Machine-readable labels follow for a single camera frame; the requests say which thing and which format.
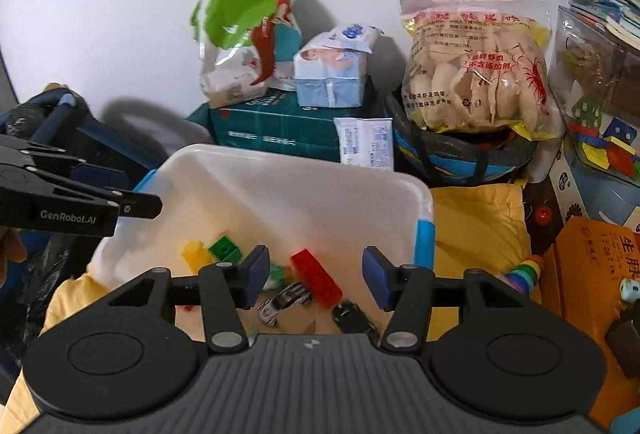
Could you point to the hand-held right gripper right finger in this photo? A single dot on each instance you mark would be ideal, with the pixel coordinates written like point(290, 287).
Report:
point(377, 281)

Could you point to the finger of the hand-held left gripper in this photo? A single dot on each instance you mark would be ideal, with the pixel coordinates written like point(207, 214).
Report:
point(50, 154)
point(142, 206)

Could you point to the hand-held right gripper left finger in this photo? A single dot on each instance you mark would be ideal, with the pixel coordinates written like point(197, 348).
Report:
point(255, 274)

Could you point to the green building block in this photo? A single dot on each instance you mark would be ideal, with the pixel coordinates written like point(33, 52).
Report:
point(226, 250)

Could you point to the black and white toy car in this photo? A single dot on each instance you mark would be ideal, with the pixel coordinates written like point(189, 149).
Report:
point(285, 301)

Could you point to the red building block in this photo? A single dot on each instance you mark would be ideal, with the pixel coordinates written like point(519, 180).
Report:
point(315, 276)

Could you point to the yellow building block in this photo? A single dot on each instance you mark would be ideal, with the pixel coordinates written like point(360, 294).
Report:
point(196, 256)

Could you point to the white plastic container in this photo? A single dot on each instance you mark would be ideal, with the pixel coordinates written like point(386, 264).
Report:
point(300, 204)

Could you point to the person's left hand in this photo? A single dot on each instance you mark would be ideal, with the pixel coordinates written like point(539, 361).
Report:
point(11, 251)

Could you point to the dark blue stroller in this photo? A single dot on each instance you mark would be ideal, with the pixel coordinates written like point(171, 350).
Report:
point(60, 114)

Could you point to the yellow blanket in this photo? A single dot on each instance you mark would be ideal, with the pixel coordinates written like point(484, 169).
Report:
point(475, 234)

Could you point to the white packet with blue print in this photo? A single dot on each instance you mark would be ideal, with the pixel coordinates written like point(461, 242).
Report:
point(365, 143)

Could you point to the blue fabric basket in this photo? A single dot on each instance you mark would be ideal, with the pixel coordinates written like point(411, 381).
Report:
point(440, 154)

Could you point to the rainbow stacking toy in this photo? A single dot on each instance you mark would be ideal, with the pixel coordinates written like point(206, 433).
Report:
point(525, 274)

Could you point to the teal cardboard box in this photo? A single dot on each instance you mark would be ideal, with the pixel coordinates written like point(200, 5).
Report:
point(270, 126)

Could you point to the small red ball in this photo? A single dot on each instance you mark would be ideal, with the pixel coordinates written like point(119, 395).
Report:
point(541, 215)

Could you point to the green and white snack bag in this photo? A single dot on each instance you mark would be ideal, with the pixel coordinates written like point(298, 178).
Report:
point(240, 24)

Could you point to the light blue tissue pack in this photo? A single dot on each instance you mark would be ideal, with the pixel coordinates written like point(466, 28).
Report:
point(327, 79)

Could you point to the orange cardboard box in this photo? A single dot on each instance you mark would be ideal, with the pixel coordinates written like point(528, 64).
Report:
point(590, 294)

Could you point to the clear bag of crackers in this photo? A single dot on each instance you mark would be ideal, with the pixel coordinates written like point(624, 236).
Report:
point(475, 74)

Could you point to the white wet wipes pack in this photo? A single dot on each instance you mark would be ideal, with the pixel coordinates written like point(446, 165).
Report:
point(350, 38)

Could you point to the small light blue toy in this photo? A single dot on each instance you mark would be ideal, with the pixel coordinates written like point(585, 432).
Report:
point(630, 290)

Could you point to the black object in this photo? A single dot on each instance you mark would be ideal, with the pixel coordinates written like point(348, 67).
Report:
point(625, 344)

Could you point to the clear box of toy blocks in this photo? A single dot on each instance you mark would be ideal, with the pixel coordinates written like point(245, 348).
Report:
point(595, 114)

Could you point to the stack of books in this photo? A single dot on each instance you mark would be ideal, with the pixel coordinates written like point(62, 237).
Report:
point(600, 4)

